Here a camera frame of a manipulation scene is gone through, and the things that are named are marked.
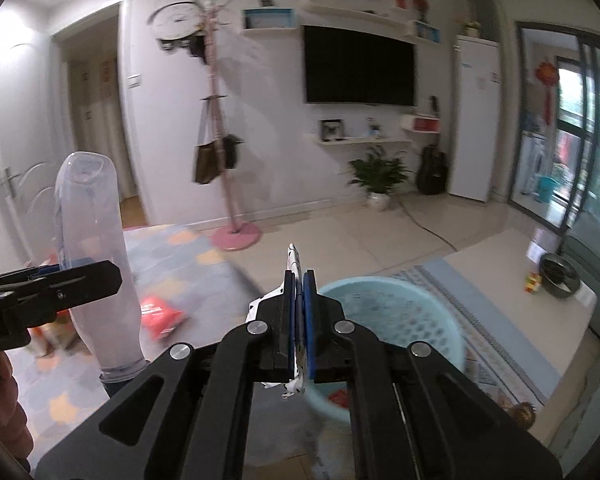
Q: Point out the black picture frame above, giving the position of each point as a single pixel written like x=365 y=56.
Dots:
x=332 y=129

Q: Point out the red snack packet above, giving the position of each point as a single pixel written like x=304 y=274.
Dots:
x=161 y=316

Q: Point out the red white box shelf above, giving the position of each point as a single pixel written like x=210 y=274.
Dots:
x=422 y=124

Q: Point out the round wall clock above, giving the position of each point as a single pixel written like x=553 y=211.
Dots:
x=175 y=15

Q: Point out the low white wall shelf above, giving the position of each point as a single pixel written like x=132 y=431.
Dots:
x=355 y=140

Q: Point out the white room door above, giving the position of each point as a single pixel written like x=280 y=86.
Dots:
x=25 y=135

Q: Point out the white coffee table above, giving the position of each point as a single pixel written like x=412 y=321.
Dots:
x=500 y=285

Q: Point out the light blue plastic basket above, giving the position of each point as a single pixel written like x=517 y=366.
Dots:
x=405 y=320

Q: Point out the black wall television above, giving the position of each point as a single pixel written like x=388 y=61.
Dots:
x=357 y=65

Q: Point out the blue bucket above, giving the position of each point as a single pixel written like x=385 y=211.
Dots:
x=546 y=187

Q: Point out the black ashtray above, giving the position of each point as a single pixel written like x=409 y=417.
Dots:
x=560 y=275

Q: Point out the pastel patterned rug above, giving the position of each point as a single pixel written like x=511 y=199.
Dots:
x=190 y=270

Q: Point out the person's left hand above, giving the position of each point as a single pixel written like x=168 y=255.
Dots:
x=2 y=400

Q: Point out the small figurine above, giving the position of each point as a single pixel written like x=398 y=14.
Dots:
x=373 y=127

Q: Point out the dark cloth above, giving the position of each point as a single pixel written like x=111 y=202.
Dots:
x=199 y=47

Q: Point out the brown round object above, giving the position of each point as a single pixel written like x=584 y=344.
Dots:
x=523 y=416

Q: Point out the clear plastic bottle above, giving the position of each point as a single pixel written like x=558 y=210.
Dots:
x=95 y=220

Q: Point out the wide blue box shelf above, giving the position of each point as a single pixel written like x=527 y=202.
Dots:
x=270 y=19

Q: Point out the red wall card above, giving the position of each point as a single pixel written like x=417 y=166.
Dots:
x=401 y=2

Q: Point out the white light switch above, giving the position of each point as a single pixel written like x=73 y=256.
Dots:
x=135 y=80

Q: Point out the pink coat rack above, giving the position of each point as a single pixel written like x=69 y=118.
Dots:
x=227 y=200

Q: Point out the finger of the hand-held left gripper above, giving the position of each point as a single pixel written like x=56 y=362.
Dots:
x=25 y=276
x=87 y=282

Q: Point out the potted green plant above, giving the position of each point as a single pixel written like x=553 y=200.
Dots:
x=377 y=172

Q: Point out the white refrigerator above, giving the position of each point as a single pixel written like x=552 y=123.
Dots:
x=472 y=120

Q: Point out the small blue box shelf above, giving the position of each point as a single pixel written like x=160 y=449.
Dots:
x=426 y=31

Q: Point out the long white wall shelf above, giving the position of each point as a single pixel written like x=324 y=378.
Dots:
x=350 y=12

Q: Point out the orange packet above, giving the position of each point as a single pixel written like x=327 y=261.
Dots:
x=45 y=337

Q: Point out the small red packet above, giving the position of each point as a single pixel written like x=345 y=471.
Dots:
x=340 y=399

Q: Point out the sliding glass door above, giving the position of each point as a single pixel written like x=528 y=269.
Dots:
x=587 y=125

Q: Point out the small flower pot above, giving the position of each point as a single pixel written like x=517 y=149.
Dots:
x=471 y=27

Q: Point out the colourful puzzle cube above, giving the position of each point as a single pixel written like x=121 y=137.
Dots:
x=532 y=282

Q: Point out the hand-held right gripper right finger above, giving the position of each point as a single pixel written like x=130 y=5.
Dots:
x=310 y=290

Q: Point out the blue striped floor mat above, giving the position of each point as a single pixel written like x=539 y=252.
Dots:
x=485 y=340

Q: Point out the black hanging bag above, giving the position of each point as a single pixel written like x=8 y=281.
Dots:
x=232 y=152

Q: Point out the red knot decoration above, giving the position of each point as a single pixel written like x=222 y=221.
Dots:
x=547 y=75

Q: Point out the brown hanging bag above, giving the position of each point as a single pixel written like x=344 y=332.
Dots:
x=205 y=165

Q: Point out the white black-spotted wrapper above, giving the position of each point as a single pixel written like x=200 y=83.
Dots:
x=293 y=258

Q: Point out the white washing machine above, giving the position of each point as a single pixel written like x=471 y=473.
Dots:
x=534 y=160

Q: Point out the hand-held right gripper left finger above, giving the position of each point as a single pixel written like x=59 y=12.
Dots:
x=290 y=290

